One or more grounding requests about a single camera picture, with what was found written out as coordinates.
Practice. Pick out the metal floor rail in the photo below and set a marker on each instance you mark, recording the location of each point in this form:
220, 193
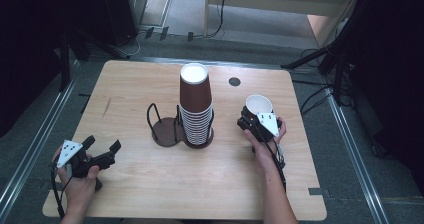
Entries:
40, 134
354, 150

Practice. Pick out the single brown paper cup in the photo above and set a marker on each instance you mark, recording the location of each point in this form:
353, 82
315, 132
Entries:
258, 104

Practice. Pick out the beige wooden furniture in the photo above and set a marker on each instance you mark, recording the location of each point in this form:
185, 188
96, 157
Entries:
283, 4

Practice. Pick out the black tripod stand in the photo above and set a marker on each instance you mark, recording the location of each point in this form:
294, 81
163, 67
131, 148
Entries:
300, 61

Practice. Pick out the dark cabinet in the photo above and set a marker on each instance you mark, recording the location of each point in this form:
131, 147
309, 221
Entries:
120, 10

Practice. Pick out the black metal stand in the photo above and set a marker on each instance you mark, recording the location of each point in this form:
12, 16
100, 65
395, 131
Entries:
65, 70

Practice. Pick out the stack of brown paper cups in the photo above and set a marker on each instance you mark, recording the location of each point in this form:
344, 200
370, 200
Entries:
195, 95

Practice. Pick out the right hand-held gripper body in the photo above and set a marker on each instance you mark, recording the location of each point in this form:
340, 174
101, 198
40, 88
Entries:
268, 124

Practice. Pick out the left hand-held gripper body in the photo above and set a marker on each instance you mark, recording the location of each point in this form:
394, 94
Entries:
68, 150

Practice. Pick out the person's left hand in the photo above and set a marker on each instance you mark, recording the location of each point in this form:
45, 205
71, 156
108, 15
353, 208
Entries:
78, 194

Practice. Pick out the black table grommet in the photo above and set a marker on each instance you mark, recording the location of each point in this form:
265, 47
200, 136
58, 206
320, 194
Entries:
234, 81

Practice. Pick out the grey tape strip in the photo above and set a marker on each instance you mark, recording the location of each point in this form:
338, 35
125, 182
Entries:
315, 191

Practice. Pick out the person's right hand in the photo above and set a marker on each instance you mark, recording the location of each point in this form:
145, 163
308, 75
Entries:
265, 157

